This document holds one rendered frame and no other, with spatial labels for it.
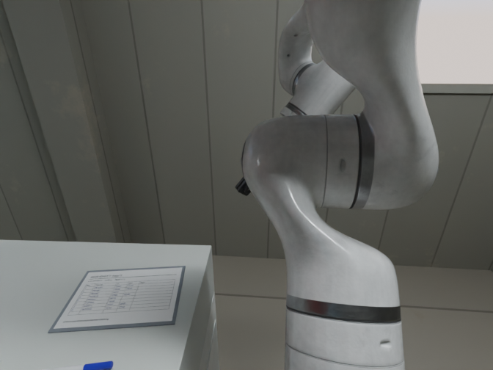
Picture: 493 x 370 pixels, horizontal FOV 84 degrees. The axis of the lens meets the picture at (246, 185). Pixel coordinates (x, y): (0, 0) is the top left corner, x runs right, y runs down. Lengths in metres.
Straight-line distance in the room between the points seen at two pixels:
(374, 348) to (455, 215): 2.04
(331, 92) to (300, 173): 0.27
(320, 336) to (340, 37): 0.27
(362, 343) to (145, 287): 0.44
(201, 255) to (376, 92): 0.51
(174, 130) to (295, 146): 1.56
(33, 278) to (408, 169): 0.71
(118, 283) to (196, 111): 1.30
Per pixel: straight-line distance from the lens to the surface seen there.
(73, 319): 0.61
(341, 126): 0.33
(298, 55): 0.61
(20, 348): 0.62
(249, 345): 1.69
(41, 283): 0.73
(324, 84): 0.55
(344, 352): 0.30
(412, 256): 2.38
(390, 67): 0.29
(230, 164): 1.82
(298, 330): 0.31
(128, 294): 0.62
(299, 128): 0.33
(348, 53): 0.28
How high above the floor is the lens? 1.38
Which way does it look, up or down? 24 degrees down
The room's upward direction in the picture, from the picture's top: straight up
